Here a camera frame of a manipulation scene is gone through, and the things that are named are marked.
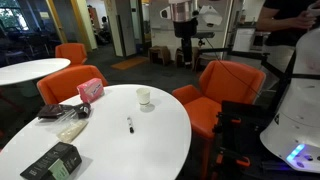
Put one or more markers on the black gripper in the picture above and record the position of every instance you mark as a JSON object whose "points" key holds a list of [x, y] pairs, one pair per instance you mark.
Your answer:
{"points": [[185, 31]]}

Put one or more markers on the black and white marker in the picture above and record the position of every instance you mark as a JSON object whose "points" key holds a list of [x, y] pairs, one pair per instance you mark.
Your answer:
{"points": [[130, 124]]}

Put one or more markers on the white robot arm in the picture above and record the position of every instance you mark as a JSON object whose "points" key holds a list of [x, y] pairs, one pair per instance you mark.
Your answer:
{"points": [[184, 14]]}

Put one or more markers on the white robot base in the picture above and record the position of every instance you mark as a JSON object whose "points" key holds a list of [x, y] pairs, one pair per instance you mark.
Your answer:
{"points": [[294, 133]]}

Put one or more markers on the white paper cup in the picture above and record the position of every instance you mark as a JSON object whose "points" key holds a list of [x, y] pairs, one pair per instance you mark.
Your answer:
{"points": [[143, 95]]}

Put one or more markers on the wooden stool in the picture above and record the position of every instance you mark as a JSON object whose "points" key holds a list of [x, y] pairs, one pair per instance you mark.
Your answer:
{"points": [[160, 53]]}

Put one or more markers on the orange armchair right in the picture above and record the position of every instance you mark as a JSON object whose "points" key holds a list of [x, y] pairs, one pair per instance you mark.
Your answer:
{"points": [[220, 81]]}

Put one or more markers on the orange armchair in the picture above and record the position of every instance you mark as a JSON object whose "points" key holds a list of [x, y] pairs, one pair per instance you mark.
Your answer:
{"points": [[62, 85], [220, 81], [75, 52]]}

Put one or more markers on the person in black shirt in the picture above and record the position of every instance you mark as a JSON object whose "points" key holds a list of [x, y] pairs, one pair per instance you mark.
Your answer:
{"points": [[286, 21]]}

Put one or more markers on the pink tissue pack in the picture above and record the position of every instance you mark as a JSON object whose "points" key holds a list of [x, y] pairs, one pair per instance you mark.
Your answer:
{"points": [[91, 90]]}

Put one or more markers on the orange armchair far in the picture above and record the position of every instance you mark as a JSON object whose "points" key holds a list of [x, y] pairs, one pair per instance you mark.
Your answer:
{"points": [[75, 52]]}

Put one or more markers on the small black wrapper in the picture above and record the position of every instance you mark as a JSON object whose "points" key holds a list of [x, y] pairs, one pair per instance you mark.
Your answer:
{"points": [[83, 110]]}

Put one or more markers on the orange armchair left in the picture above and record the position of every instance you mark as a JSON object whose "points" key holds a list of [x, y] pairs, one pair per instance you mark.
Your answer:
{"points": [[62, 85]]}

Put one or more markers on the black equipment cart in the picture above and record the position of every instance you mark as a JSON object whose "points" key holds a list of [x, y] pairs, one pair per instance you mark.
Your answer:
{"points": [[241, 154]]}

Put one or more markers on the clear bag of white grains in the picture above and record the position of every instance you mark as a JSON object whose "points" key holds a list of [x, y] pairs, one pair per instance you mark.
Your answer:
{"points": [[72, 131]]}

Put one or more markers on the dark brown snack packet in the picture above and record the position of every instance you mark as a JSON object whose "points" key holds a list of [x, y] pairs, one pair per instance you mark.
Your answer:
{"points": [[53, 111]]}

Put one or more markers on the black and green box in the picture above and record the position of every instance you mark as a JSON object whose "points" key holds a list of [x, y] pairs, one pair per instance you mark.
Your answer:
{"points": [[57, 163]]}

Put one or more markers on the white round side table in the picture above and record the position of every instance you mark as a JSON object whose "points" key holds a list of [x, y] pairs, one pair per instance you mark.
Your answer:
{"points": [[23, 74]]}

